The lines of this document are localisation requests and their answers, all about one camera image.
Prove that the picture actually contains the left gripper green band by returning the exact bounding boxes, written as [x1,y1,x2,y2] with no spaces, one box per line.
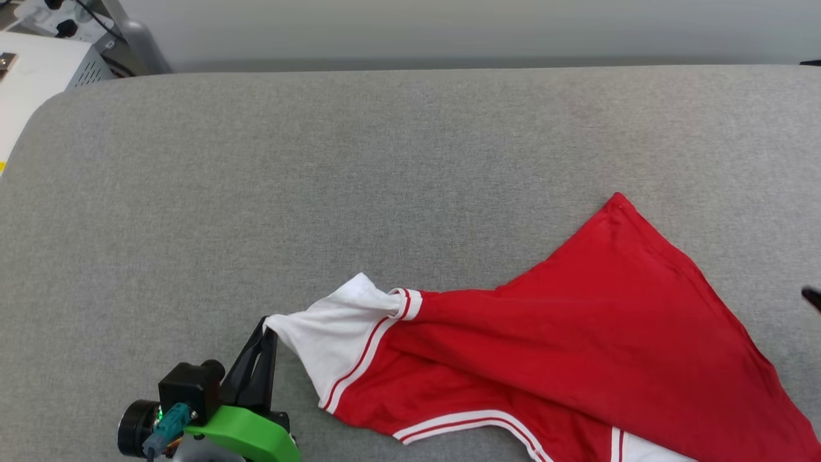
[117,316,302,462]

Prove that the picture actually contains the red and white garment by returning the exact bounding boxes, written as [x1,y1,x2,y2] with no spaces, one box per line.
[263,191,821,462]

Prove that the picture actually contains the white metal cabinet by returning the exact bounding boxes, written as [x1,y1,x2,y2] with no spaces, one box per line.
[0,31,117,169]

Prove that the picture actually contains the white power strip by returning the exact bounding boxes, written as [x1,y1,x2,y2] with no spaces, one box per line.
[13,0,97,40]

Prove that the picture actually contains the black camera cable teal plug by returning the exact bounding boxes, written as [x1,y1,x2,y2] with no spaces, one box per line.
[142,403,198,462]

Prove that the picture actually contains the grey metal frame leg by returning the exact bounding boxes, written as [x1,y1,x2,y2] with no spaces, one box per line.
[101,0,173,74]

